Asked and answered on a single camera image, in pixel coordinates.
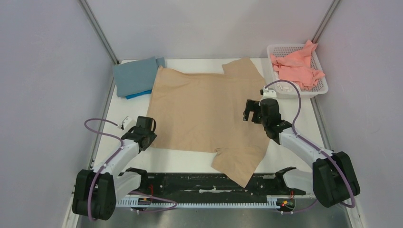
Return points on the aluminium frame rail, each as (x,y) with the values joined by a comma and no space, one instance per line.
(98,30)

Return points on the grey-blue folded t shirt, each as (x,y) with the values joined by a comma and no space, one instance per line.
(136,76)

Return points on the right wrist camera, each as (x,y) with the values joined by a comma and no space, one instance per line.
(268,93)

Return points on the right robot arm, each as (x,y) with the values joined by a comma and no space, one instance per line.
(332,179)

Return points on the beige t shirt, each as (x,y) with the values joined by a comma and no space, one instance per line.
(204,113)

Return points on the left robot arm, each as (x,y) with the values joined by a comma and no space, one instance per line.
(98,189)

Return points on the white plastic laundry basket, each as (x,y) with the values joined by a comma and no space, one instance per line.
(281,50)

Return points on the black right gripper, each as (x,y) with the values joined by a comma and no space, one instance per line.
(253,110)

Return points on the bright blue folded t shirt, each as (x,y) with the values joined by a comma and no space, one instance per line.
(138,94)

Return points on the white t shirt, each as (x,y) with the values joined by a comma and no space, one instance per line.
(287,87)

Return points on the pink t shirt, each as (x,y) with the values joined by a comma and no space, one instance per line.
(296,67)

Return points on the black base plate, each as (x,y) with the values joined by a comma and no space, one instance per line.
(214,188)

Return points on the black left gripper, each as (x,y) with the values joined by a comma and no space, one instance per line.
(151,136)

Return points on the white cable duct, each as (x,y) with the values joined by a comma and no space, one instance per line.
(146,203)

